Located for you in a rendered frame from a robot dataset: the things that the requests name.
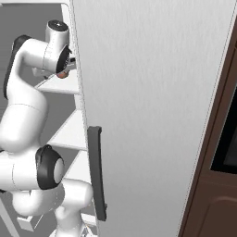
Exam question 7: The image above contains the dark grey door handle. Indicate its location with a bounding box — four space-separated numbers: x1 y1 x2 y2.
86 125 108 222

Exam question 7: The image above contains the brown cupboard unit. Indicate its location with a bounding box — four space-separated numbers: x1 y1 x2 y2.
178 18 237 237

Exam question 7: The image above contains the white fridge body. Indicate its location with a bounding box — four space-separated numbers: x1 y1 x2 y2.
0 0 100 237

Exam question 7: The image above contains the white fridge shelf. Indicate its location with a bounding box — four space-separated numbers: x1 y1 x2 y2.
34 71 81 95
46 108 89 152
62 149 94 183

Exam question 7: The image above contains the black built-in oven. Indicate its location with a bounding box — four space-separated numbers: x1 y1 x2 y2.
210 87 237 175

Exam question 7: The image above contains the orange peach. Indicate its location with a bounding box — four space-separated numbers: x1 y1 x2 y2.
57 70 70 80

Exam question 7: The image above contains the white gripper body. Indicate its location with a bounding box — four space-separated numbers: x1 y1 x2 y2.
67 56 78 71

